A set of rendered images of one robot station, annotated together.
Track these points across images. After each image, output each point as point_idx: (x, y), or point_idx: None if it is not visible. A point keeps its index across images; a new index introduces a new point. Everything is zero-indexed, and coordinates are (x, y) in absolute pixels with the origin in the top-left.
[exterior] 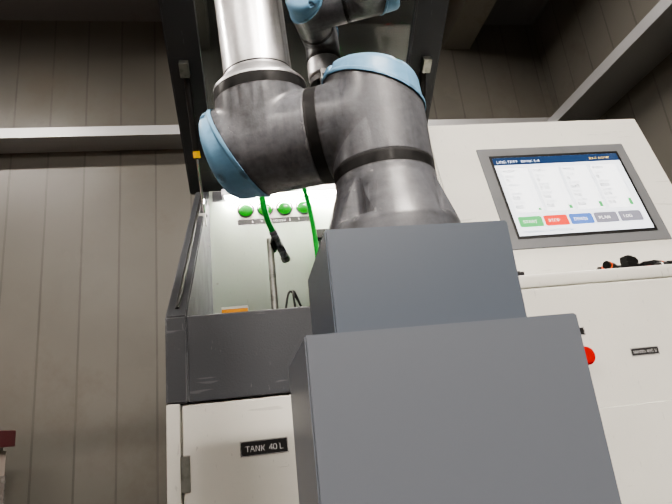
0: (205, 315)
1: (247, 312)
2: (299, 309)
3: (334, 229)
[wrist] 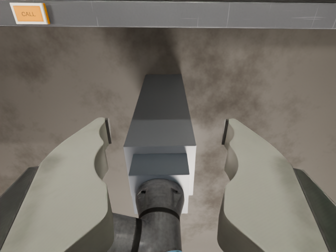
0: (5, 26)
1: (51, 26)
2: (110, 27)
3: (137, 213)
